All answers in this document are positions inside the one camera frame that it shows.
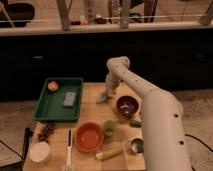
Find green chili pepper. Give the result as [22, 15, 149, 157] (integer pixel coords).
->
[129, 120, 141, 128]

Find yellow corn cob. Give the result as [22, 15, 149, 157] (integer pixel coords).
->
[94, 148, 122, 161]

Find orange fruit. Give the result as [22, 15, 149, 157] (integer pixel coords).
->
[47, 81, 59, 92]

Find dark red grapes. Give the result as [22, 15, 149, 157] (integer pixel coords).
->
[37, 123, 56, 142]

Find black cable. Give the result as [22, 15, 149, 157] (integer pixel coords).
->
[0, 127, 34, 169]

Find dark purple bowl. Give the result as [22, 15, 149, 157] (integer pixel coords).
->
[116, 95, 139, 118]

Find white round container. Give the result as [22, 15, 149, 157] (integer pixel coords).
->
[30, 142, 51, 163]

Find small metal cup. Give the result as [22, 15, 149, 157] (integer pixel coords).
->
[130, 138, 144, 154]

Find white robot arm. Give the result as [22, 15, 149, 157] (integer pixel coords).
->
[106, 56, 192, 171]

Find red orange bowl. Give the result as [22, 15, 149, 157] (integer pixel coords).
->
[74, 122, 104, 153]

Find white dish brush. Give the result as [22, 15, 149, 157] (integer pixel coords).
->
[63, 129, 73, 171]

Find black chair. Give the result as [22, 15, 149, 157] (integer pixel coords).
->
[0, 2, 35, 28]

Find grey sponge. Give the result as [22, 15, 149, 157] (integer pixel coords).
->
[63, 92, 76, 107]

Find green plastic tray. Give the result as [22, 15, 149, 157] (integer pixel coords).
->
[33, 78, 83, 122]

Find green cup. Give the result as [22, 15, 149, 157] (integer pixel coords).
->
[103, 120, 117, 137]

